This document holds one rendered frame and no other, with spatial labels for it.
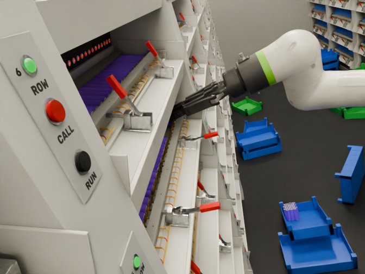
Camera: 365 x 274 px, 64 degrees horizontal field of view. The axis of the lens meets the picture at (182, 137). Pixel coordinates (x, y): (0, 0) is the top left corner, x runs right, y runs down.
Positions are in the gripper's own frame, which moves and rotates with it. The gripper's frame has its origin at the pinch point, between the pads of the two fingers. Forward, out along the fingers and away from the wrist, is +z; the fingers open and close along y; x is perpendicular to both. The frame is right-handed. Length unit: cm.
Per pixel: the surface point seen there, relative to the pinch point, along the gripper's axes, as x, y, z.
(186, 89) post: -1.9, -8.8, -4.4
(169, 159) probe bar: 3.2, 19.4, 0.3
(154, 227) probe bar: 3.4, 40.3, -0.1
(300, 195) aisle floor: 107, -73, -19
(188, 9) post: -19, -79, -8
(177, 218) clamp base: 6.0, 36.9, -2.6
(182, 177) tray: 7.0, 22.8, -1.5
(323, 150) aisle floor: 112, -116, -46
